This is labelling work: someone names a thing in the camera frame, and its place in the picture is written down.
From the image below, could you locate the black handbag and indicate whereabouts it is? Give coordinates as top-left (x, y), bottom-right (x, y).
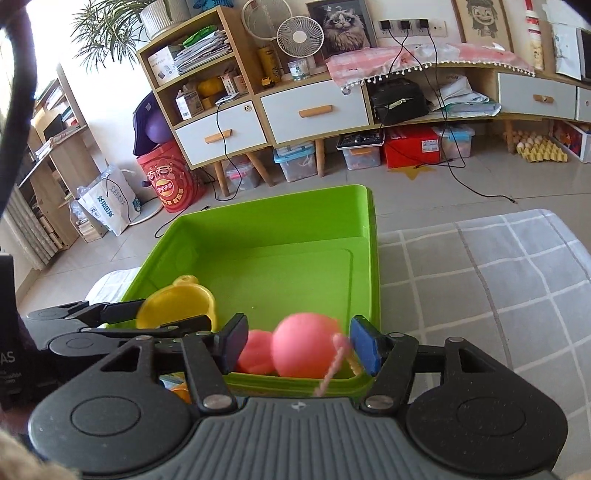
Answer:
top-left (369, 78), bottom-right (430, 126)

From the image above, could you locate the pink tasselled cloth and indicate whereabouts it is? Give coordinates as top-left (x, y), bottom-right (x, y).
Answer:
top-left (327, 43), bottom-right (536, 92)

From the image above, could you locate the pink flamingo toy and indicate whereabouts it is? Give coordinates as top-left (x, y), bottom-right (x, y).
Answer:
top-left (235, 313), bottom-right (363, 397)

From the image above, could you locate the white fan guard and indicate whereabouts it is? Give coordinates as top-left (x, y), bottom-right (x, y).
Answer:
top-left (242, 0), bottom-right (293, 41)

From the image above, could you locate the yellow toy cup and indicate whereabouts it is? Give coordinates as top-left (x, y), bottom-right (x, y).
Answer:
top-left (135, 275), bottom-right (218, 331)

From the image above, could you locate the red cardboard box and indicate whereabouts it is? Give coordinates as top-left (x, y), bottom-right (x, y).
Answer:
top-left (383, 125), bottom-right (441, 169)

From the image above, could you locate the green plastic bin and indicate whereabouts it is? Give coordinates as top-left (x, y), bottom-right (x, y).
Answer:
top-left (108, 184), bottom-right (382, 400)

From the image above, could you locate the red snack bucket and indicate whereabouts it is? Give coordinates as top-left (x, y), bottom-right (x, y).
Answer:
top-left (137, 140), bottom-right (205, 213)

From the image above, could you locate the potted green plant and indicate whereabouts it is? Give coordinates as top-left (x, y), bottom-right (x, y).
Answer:
top-left (71, 0), bottom-right (190, 71)

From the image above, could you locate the wooden desk shelf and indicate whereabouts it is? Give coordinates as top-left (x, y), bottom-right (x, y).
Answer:
top-left (20, 66), bottom-right (100, 252)

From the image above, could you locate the grey checked cloth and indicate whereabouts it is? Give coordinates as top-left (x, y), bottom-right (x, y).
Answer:
top-left (378, 209), bottom-right (590, 479)

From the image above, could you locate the wooden white drawer cabinet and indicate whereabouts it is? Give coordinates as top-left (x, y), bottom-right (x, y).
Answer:
top-left (137, 7), bottom-right (590, 178)

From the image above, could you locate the clear storage box blue lid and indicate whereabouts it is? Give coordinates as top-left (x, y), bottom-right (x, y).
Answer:
top-left (273, 142), bottom-right (317, 182)

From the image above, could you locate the white desk fan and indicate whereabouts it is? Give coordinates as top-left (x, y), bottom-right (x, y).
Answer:
top-left (276, 16), bottom-right (325, 69)

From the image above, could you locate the yellow egg tray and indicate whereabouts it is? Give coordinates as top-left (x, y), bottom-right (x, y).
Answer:
top-left (511, 130), bottom-right (568, 163)

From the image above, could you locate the white paper shopping bag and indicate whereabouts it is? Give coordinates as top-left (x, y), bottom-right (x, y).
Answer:
top-left (76, 165), bottom-right (141, 236)

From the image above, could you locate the framed cat picture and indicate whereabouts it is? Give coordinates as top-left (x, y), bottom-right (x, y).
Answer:
top-left (307, 0), bottom-right (378, 60)

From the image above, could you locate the framed cartoon girl picture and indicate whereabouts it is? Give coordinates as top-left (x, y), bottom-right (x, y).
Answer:
top-left (453, 0), bottom-right (513, 51)

